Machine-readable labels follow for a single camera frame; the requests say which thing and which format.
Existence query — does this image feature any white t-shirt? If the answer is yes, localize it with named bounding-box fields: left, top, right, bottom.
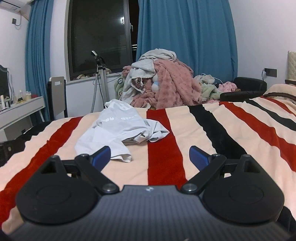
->
left=75, top=99, right=170, bottom=163

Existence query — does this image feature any grey folding chair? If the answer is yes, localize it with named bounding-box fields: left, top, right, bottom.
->
left=47, top=76, right=68, bottom=121

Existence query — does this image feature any striped fleece blanket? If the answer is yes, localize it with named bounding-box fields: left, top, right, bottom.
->
left=1, top=84, right=295, bottom=233

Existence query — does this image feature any light green garment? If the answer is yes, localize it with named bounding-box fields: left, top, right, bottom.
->
left=194, top=74, right=222, bottom=103

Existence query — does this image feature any small pink garment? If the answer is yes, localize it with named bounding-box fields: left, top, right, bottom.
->
left=218, top=81, right=237, bottom=93

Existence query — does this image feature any pink fluffy blanket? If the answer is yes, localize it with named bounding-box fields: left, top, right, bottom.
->
left=130, top=59, right=202, bottom=109

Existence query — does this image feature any black armchair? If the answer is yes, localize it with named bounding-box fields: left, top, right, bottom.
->
left=220, top=77, right=267, bottom=102

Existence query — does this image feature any white desk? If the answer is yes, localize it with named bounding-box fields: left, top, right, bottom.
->
left=1, top=96, right=45, bottom=142

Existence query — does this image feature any grey white hoodie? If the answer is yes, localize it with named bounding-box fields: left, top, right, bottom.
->
left=119, top=48, right=177, bottom=104

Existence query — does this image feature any right blue curtain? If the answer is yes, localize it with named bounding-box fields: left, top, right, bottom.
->
left=137, top=0, right=238, bottom=82

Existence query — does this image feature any blue curtain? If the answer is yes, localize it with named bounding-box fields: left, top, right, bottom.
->
left=137, top=0, right=238, bottom=82
left=25, top=0, right=54, bottom=121

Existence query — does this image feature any quilted cream headboard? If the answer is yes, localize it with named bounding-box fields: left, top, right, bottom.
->
left=287, top=51, right=296, bottom=80

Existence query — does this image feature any dark window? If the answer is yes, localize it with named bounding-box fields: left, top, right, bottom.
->
left=67, top=0, right=139, bottom=80

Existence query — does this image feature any left blue curtain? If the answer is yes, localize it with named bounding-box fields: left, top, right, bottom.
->
left=25, top=0, right=54, bottom=121

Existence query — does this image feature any white air conditioner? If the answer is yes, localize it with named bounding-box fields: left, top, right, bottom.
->
left=0, top=0, right=34, bottom=20

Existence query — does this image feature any camera tripod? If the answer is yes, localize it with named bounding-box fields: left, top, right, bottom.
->
left=91, top=50, right=110, bottom=113

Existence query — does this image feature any black wall socket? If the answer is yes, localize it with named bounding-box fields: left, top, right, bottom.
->
left=264, top=68, right=278, bottom=78

